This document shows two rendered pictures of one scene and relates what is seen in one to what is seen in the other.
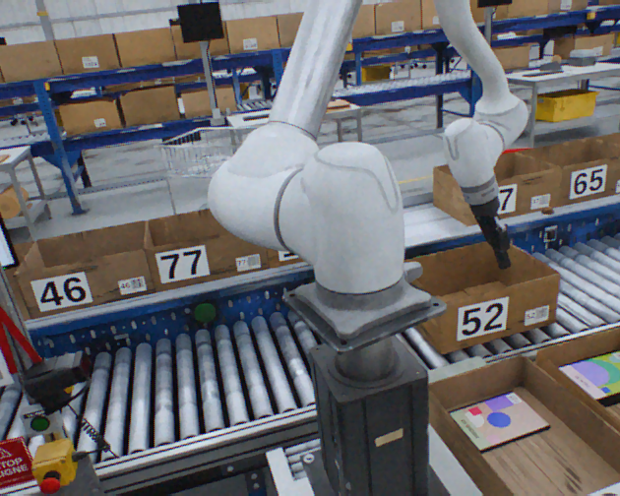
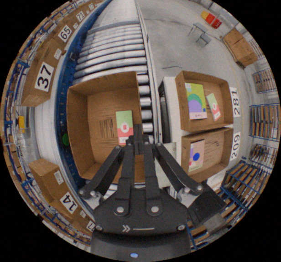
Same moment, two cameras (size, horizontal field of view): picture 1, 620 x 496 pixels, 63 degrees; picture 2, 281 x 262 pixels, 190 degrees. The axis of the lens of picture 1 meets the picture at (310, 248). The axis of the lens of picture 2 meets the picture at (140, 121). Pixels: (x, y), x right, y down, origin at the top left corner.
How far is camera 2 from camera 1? 146 cm
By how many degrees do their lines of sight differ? 66
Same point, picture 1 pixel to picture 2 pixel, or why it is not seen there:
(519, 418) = (199, 149)
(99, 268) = not seen: hidden behind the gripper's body
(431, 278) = (83, 146)
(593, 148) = (54, 31)
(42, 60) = (17, 182)
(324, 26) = not seen: outside the picture
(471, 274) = (82, 114)
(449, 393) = not seen: hidden behind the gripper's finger
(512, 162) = (36, 60)
